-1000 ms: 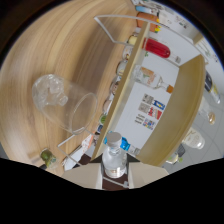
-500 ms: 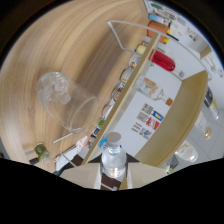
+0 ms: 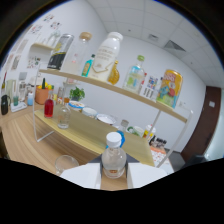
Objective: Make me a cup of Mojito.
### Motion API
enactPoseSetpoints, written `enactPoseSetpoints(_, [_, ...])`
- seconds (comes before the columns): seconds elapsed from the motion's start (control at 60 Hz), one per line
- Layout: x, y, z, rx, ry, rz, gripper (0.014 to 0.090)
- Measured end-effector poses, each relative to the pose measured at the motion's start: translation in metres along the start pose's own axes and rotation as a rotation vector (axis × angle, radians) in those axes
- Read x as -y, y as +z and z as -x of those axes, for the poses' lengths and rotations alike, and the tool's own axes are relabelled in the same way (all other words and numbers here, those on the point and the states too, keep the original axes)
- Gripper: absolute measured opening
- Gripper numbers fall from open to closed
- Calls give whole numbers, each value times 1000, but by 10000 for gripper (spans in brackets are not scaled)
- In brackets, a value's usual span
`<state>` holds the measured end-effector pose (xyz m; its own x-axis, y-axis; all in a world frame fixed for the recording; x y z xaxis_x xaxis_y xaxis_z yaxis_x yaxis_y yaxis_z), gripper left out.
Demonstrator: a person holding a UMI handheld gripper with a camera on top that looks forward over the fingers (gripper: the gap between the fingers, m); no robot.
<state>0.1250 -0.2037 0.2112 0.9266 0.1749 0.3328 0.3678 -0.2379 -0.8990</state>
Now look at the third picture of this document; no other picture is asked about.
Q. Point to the clear bottle green cap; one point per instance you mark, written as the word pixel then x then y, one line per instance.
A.
pixel 134 78

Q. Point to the spice jar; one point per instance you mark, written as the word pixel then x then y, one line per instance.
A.
pixel 155 142
pixel 159 143
pixel 164 144

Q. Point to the yellow cartoon print can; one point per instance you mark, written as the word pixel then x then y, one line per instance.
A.
pixel 170 89

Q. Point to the white green mug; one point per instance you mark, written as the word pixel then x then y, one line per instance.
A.
pixel 136 131

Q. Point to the white tray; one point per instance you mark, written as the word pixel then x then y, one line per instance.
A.
pixel 18 107

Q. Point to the green potted plant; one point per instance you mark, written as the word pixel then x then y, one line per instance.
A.
pixel 77 94

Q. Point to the blue-rimmed white container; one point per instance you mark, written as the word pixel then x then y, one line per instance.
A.
pixel 76 106

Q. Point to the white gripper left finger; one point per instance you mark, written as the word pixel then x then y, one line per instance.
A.
pixel 83 175

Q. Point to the yellow print paper cup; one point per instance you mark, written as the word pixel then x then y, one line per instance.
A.
pixel 149 131

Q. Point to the red liquid bottle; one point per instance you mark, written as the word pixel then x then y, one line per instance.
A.
pixel 49 108

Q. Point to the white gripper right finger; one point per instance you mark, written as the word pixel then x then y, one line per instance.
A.
pixel 145 175

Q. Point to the dark brown door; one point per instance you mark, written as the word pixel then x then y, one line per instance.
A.
pixel 203 123

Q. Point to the white bowl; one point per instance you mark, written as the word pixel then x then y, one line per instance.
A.
pixel 89 112
pixel 106 119

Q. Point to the clear glass with ice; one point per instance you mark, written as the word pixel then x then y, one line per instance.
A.
pixel 66 164

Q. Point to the black handbag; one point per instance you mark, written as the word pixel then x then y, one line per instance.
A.
pixel 4 105

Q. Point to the orange printed menu sheet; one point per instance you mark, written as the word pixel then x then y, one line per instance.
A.
pixel 157 156

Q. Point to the large white bottle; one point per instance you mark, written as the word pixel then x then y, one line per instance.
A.
pixel 105 58

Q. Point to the orange pot with utensils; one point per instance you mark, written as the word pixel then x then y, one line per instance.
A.
pixel 42 96

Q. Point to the red white carton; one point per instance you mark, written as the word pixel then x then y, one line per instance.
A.
pixel 151 87

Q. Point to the small teal bottle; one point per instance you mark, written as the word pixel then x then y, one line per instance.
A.
pixel 87 68

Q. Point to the round amber bottle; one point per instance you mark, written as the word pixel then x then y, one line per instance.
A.
pixel 114 76

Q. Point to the wall-mounted wooden shelf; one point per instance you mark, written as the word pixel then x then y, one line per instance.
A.
pixel 43 46

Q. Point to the white-framed wooden shelf rack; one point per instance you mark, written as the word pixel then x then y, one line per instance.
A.
pixel 86 131

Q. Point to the glass jar cork lid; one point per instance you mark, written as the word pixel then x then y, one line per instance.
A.
pixel 78 53

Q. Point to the clear bottle orange cap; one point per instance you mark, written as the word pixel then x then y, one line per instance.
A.
pixel 63 116

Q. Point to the small blue white bottle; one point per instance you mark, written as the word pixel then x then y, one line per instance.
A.
pixel 30 99

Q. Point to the soda water can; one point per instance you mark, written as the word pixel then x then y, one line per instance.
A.
pixel 59 53

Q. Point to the clear bottle red label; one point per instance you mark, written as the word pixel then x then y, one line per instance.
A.
pixel 114 160

